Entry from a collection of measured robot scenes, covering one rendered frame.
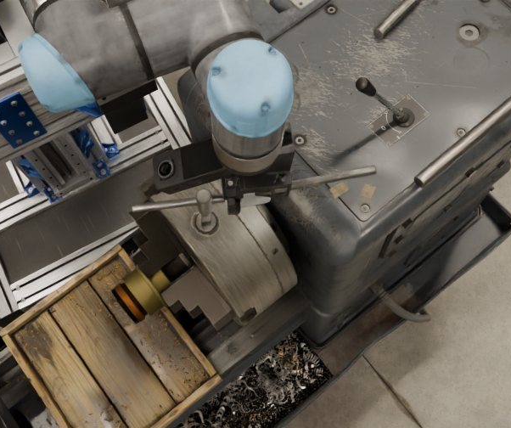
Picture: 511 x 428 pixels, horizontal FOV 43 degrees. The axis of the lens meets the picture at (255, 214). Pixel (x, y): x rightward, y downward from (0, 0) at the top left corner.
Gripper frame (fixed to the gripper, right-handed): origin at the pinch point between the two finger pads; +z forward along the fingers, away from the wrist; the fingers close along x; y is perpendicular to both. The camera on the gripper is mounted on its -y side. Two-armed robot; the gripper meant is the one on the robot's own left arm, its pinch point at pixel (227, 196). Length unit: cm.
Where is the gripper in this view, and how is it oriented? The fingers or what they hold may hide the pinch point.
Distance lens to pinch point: 89.4
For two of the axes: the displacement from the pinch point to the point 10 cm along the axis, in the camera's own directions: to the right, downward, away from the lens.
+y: 9.9, -1.2, 0.7
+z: -0.4, 2.6, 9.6
